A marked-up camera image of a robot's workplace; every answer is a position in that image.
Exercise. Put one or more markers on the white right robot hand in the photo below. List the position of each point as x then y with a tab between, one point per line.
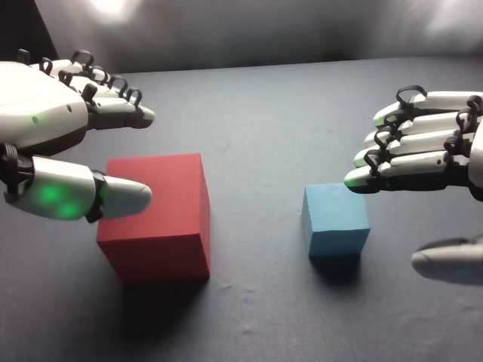
426	143

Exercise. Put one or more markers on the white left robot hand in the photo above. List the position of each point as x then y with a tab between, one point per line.
41	109

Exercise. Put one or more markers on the light blue cube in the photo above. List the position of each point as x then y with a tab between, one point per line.
336	226

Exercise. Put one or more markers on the red cube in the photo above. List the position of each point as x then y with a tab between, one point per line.
166	226

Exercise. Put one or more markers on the dark panel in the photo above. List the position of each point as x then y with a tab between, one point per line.
19	26

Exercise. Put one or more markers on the white backdrop sheet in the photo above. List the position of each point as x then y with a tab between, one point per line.
264	30

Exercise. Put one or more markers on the grey table cloth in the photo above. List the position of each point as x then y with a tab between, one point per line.
245	320

